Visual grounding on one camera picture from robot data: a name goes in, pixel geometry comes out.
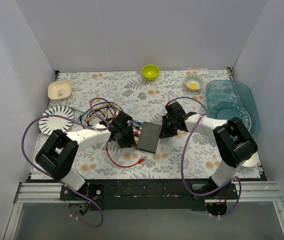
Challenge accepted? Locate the teal glass plate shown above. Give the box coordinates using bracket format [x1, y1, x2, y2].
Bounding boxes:
[209, 102, 252, 131]

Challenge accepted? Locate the aluminium frame rail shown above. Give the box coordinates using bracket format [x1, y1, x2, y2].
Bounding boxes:
[4, 180, 284, 240]

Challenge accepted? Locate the lime green bowl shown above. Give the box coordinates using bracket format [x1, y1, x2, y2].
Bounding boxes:
[141, 64, 160, 81]

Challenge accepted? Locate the patterned yellow centre bowl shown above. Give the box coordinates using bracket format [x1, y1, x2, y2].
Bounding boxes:
[183, 74, 204, 92]

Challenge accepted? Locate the yellow ethernet cable, outer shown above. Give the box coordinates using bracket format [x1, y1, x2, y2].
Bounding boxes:
[85, 106, 113, 123]

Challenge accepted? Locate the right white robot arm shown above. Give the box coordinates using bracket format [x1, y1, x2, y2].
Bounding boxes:
[159, 101, 258, 199]

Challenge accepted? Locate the red ethernet cable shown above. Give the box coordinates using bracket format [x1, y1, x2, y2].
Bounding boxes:
[106, 129, 146, 168]

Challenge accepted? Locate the floral patterned table mat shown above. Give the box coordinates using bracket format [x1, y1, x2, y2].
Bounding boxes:
[30, 69, 263, 180]

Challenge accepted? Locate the blue ethernet cable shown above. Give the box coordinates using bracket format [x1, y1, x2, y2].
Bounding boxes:
[78, 104, 143, 125]

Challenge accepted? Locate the teal plastic tray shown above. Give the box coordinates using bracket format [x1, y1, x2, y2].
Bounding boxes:
[206, 80, 260, 136]

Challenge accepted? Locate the blue striped white plate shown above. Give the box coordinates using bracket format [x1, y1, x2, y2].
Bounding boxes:
[38, 105, 75, 135]

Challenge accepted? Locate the cream square dish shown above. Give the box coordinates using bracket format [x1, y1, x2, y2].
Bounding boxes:
[47, 80, 72, 101]

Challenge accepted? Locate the white bowl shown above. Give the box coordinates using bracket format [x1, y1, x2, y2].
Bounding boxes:
[242, 152, 259, 168]

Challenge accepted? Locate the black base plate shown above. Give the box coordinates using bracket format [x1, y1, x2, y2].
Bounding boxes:
[59, 179, 239, 211]

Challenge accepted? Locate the black ethernet cable, left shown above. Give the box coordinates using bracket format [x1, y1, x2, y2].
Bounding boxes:
[78, 106, 123, 121]

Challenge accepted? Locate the dark grey network switch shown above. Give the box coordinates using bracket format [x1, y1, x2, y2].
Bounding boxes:
[136, 121, 162, 154]

